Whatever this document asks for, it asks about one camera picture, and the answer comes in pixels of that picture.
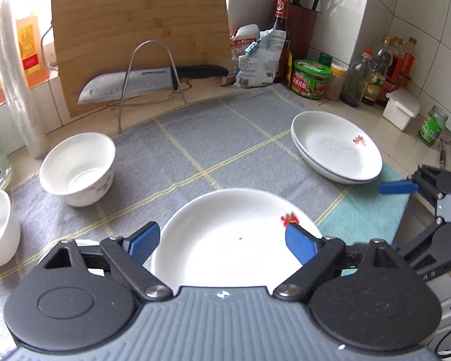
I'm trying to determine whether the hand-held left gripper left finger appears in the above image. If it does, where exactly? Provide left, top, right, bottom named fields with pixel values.
left=42, top=221, right=173, bottom=302

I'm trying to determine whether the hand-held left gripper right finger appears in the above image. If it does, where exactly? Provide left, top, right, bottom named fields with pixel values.
left=272, top=223, right=401, bottom=302

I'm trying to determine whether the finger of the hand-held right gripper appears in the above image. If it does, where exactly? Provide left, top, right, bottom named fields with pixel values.
left=394, top=220, right=443, bottom=270
left=378, top=165, right=451, bottom=199

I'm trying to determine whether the white floral plate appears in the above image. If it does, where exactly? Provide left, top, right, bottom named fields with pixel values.
left=150, top=188, right=322, bottom=288
left=290, top=128, right=381, bottom=186
left=291, top=111, right=383, bottom=181

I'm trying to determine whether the metal kitchen tool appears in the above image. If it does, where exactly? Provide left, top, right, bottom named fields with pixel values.
left=438, top=128, right=451, bottom=170

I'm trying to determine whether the green glass jar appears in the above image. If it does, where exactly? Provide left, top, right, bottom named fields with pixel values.
left=418, top=105, right=449, bottom=147

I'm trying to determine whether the white plastic box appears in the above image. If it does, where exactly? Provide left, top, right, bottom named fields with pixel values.
left=382, top=88, right=421, bottom=131

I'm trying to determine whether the dark red label bottle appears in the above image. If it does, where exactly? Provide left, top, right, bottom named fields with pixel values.
left=378, top=37, right=404, bottom=106

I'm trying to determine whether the yellow-lidded spice jar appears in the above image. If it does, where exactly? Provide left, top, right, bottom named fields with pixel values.
left=328, top=63, right=349, bottom=101

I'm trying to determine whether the grey teal checked towel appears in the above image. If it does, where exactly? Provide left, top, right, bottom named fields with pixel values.
left=0, top=83, right=410, bottom=361

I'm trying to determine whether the orange red sauce bottle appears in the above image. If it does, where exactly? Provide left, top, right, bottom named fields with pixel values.
left=400, top=37, right=416, bottom=80

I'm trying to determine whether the green-lidded red label jar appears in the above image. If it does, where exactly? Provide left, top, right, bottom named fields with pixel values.
left=289, top=59, right=331, bottom=100

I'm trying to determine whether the dark red knife block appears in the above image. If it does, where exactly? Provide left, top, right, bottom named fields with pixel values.
left=287, top=4, right=322, bottom=68

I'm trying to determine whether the white blue snack bag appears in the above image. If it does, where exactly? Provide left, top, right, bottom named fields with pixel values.
left=235, top=30, right=290, bottom=88

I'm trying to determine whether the dark soy sauce bottle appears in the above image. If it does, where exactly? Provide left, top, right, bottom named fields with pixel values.
left=272, top=0, right=292, bottom=87

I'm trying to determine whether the tall plastic wrap roll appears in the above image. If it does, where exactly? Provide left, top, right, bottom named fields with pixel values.
left=0, top=0, right=48, bottom=159

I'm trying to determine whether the red white snack bag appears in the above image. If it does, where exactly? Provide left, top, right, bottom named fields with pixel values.
left=230, top=24, right=262, bottom=79

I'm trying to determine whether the orange cooking oil bottle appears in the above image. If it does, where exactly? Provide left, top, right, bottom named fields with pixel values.
left=0, top=0, right=40, bottom=104

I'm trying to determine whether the bamboo cutting board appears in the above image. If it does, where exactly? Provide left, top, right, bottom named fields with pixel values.
left=51, top=0, right=234, bottom=118

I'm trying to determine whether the black-handled kitchen knife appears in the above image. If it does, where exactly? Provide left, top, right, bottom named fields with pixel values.
left=77, top=65, right=230, bottom=105

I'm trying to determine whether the metal wire rack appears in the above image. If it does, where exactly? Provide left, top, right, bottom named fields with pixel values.
left=117, top=41, right=192, bottom=134

